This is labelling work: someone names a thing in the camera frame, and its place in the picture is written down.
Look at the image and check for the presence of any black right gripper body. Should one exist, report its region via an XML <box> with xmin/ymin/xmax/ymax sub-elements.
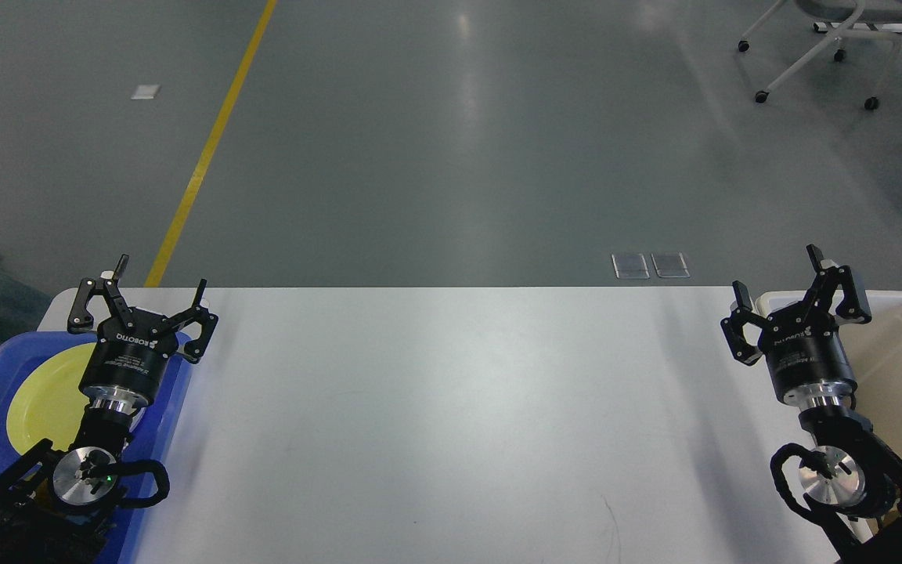
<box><xmin>761</xmin><ymin>309</ymin><xmax>858</xmax><ymax>408</ymax></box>

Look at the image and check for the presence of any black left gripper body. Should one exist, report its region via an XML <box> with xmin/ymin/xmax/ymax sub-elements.
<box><xmin>79</xmin><ymin>325</ymin><xmax>179</xmax><ymax>415</ymax></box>

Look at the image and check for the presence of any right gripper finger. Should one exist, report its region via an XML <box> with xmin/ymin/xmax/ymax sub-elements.
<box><xmin>720</xmin><ymin>280</ymin><xmax>774</xmax><ymax>367</ymax></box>
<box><xmin>799</xmin><ymin>244</ymin><xmax>872</xmax><ymax>326</ymax></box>

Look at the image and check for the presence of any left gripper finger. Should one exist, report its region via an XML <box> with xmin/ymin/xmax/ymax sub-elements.
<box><xmin>68</xmin><ymin>255</ymin><xmax>132</xmax><ymax>336</ymax></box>
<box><xmin>150</xmin><ymin>280</ymin><xmax>220</xmax><ymax>365</ymax></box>

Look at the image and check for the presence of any yellow plastic plate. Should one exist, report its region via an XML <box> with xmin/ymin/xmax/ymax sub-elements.
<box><xmin>5</xmin><ymin>343</ymin><xmax>94</xmax><ymax>454</ymax></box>

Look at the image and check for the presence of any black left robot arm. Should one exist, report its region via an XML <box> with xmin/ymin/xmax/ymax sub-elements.
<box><xmin>0</xmin><ymin>255</ymin><xmax>218</xmax><ymax>563</ymax></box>

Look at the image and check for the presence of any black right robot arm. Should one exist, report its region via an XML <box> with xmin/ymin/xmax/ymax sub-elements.
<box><xmin>720</xmin><ymin>244</ymin><xmax>902</xmax><ymax>563</ymax></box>

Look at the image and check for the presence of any white office chair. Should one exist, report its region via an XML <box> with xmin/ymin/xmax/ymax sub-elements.
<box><xmin>754</xmin><ymin>1</ymin><xmax>902</xmax><ymax>111</ymax></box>

